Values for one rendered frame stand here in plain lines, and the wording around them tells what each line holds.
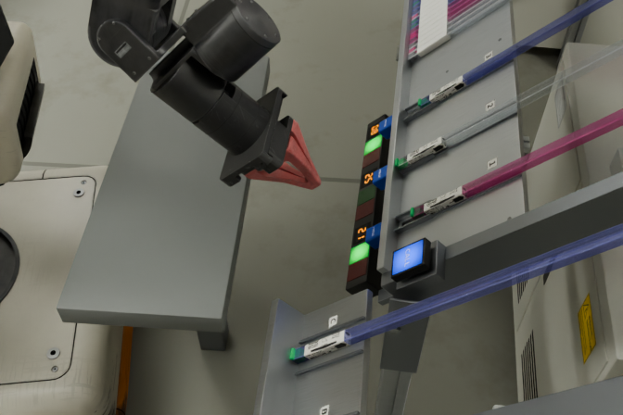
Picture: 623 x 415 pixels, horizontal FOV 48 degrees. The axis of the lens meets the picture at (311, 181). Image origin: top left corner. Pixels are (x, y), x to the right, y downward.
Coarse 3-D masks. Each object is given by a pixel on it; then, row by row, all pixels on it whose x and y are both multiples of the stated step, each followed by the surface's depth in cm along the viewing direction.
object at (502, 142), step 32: (512, 0) 109; (480, 32) 109; (512, 32) 103; (416, 64) 118; (448, 64) 110; (480, 64) 104; (512, 64) 98; (416, 96) 112; (448, 96) 104; (480, 96) 99; (512, 96) 94; (416, 128) 106; (448, 128) 100; (512, 128) 90; (448, 160) 96; (480, 160) 91; (512, 160) 86; (416, 192) 97; (448, 192) 92; (480, 192) 87; (512, 192) 83; (416, 224) 93; (448, 224) 88; (480, 224) 84
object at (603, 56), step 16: (608, 48) 83; (576, 64) 86; (592, 64) 84; (560, 80) 86; (528, 96) 89; (496, 112) 92; (512, 112) 91; (464, 128) 95; (480, 128) 94; (448, 144) 97; (400, 160) 101
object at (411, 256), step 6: (408, 246) 84; (414, 246) 83; (420, 246) 82; (396, 252) 85; (402, 252) 84; (408, 252) 83; (414, 252) 82; (420, 252) 82; (396, 258) 84; (402, 258) 83; (408, 258) 83; (414, 258) 82; (420, 258) 81; (396, 264) 84; (402, 264) 83; (408, 264) 82; (414, 264) 81; (396, 270) 83; (402, 270) 82
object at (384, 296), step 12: (384, 144) 114; (384, 156) 112; (372, 168) 111; (384, 192) 108; (372, 216) 103; (372, 252) 99; (372, 264) 98; (372, 276) 97; (348, 288) 98; (360, 288) 97; (372, 288) 97; (384, 300) 95
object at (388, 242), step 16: (400, 48) 120; (400, 64) 117; (400, 80) 114; (400, 96) 111; (400, 112) 109; (400, 128) 107; (400, 144) 105; (400, 176) 101; (400, 192) 100; (384, 208) 96; (384, 224) 94; (384, 240) 92; (384, 256) 90; (384, 272) 90
